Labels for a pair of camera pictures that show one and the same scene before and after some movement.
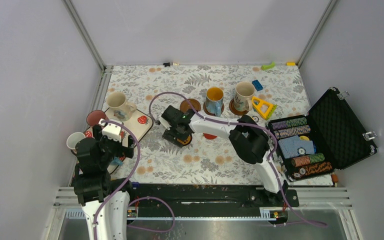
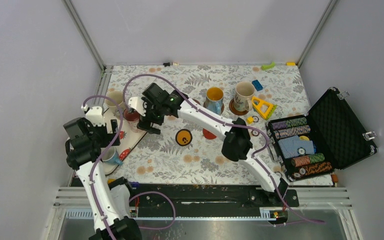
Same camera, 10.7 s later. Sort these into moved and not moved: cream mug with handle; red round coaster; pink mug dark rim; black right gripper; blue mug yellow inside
Moved: pink mug dark rim; black right gripper
Not moved: blue mug yellow inside; cream mug with handle; red round coaster
